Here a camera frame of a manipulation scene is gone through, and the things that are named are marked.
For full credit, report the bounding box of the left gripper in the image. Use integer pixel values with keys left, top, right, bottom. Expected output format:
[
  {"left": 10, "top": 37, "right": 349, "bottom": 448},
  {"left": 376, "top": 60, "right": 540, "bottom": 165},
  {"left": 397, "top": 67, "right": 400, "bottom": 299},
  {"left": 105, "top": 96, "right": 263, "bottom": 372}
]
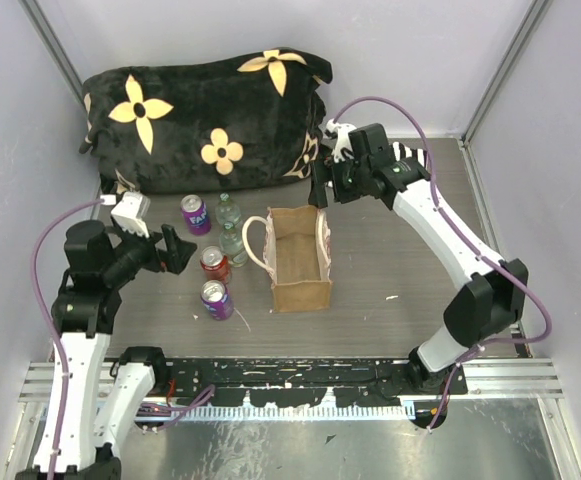
[{"left": 104, "top": 219, "right": 197, "bottom": 284}]

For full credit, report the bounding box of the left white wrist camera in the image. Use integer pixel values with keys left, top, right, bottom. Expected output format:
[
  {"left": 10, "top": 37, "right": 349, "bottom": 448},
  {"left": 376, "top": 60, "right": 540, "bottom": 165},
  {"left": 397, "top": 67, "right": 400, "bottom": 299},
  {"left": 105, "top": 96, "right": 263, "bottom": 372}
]
[{"left": 99, "top": 191, "right": 150, "bottom": 238}]

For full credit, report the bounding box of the red soda can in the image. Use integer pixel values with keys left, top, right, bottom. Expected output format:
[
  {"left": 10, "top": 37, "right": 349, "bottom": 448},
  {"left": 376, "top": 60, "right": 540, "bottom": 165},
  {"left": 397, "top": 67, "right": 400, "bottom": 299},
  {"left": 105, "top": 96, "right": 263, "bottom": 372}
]
[{"left": 200, "top": 246, "right": 231, "bottom": 284}]

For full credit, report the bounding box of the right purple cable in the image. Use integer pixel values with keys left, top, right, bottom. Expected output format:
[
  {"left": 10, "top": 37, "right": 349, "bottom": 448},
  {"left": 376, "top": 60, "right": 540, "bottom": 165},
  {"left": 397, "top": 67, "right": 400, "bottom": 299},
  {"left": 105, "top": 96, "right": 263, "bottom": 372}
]
[{"left": 332, "top": 96, "right": 554, "bottom": 432}]

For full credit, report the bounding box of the black floral plush blanket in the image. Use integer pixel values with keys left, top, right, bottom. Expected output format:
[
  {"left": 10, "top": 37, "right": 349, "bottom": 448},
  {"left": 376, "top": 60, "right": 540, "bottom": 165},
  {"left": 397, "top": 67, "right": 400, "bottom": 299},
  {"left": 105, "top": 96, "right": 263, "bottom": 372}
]
[{"left": 79, "top": 47, "right": 333, "bottom": 196}]

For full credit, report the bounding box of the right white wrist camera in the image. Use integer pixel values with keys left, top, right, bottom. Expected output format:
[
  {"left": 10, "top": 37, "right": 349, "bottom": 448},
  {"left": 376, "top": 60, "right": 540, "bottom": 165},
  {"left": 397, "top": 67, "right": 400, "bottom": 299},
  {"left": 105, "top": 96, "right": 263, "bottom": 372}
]
[{"left": 325, "top": 119, "right": 356, "bottom": 163}]

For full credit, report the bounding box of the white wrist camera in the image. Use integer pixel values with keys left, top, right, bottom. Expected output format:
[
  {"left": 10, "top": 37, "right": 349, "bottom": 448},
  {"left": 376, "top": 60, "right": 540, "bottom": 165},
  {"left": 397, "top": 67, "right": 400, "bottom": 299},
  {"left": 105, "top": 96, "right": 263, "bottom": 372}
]
[
  {"left": 325, "top": 119, "right": 356, "bottom": 163},
  {"left": 99, "top": 191, "right": 150, "bottom": 238}
]

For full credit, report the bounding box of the purple soda can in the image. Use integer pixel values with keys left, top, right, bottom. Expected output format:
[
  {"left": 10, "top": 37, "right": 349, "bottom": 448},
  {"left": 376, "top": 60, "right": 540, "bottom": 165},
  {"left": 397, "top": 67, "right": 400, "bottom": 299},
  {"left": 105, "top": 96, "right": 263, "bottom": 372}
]
[
  {"left": 200, "top": 280, "right": 234, "bottom": 320},
  {"left": 180, "top": 194, "right": 211, "bottom": 236}
]

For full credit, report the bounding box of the black white striped cloth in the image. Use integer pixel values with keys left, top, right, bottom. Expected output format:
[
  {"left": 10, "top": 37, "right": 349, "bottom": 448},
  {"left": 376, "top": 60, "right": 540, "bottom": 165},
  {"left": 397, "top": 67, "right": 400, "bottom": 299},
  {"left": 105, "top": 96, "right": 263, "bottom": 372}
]
[{"left": 392, "top": 141, "right": 428, "bottom": 169}]

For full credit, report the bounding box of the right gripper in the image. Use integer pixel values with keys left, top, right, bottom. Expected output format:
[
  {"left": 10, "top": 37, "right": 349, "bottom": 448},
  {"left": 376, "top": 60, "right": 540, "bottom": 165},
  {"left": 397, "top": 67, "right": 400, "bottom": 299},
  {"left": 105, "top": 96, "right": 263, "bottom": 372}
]
[{"left": 308, "top": 153, "right": 369, "bottom": 210}]

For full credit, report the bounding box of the purple soda can front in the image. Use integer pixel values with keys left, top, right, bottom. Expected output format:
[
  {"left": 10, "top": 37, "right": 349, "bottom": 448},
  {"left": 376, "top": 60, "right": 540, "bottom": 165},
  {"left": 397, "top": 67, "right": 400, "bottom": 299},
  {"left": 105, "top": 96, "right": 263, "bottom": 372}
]
[{"left": 200, "top": 280, "right": 234, "bottom": 320}]

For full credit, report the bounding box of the cat print canvas bag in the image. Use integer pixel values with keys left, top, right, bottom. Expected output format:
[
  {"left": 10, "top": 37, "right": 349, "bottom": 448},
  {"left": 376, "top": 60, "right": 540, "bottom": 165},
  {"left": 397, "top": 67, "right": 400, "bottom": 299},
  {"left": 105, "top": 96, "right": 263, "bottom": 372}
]
[{"left": 242, "top": 205, "right": 333, "bottom": 313}]

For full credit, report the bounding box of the clear bottle front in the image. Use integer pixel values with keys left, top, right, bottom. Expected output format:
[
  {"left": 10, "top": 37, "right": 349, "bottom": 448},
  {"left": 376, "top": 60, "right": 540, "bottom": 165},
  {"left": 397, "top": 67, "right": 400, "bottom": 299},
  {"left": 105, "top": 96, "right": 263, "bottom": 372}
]
[{"left": 219, "top": 222, "right": 249, "bottom": 267}]

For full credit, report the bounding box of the aluminium rail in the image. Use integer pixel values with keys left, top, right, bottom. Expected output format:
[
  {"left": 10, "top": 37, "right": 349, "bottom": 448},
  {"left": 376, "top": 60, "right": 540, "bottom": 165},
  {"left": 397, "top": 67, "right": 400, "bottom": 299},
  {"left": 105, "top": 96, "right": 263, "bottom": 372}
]
[{"left": 18, "top": 358, "right": 564, "bottom": 401}]

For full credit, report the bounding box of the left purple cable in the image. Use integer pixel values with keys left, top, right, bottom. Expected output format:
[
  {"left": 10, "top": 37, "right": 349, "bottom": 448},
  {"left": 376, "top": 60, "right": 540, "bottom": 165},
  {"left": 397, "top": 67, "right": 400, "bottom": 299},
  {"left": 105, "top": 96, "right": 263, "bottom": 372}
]
[{"left": 30, "top": 199, "right": 217, "bottom": 480}]

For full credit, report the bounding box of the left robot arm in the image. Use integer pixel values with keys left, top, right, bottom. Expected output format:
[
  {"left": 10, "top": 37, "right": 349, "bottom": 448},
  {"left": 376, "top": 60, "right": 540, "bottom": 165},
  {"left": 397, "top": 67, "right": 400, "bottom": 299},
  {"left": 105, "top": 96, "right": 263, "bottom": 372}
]
[{"left": 16, "top": 220, "right": 197, "bottom": 479}]

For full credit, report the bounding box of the purple soda can rear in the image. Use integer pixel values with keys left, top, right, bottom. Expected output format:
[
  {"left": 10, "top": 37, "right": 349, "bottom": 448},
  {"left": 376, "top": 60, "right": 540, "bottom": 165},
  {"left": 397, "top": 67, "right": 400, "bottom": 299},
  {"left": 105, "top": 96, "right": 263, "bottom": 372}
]
[{"left": 180, "top": 194, "right": 211, "bottom": 236}]

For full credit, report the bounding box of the purple cable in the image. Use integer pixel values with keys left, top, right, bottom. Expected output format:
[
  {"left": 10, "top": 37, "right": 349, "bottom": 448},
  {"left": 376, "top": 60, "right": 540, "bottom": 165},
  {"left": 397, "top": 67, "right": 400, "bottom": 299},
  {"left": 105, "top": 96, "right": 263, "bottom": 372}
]
[
  {"left": 30, "top": 199, "right": 217, "bottom": 480},
  {"left": 332, "top": 96, "right": 554, "bottom": 432}
]

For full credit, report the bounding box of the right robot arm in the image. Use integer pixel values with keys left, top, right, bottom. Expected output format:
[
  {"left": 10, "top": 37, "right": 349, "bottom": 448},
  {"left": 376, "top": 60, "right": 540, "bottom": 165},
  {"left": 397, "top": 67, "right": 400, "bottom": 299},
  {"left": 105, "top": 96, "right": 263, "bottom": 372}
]
[{"left": 309, "top": 120, "right": 528, "bottom": 394}]

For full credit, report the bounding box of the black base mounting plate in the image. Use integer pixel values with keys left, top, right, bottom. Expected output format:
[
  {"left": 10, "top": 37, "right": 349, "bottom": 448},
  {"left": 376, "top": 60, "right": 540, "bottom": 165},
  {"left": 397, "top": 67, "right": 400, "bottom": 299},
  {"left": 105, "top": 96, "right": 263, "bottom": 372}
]
[{"left": 149, "top": 357, "right": 450, "bottom": 408}]

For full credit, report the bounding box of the clear bottle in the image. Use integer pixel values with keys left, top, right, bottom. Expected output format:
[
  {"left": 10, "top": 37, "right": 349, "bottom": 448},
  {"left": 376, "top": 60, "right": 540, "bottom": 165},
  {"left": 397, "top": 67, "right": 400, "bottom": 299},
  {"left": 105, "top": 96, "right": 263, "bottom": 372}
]
[
  {"left": 219, "top": 222, "right": 249, "bottom": 267},
  {"left": 215, "top": 192, "right": 243, "bottom": 231}
]

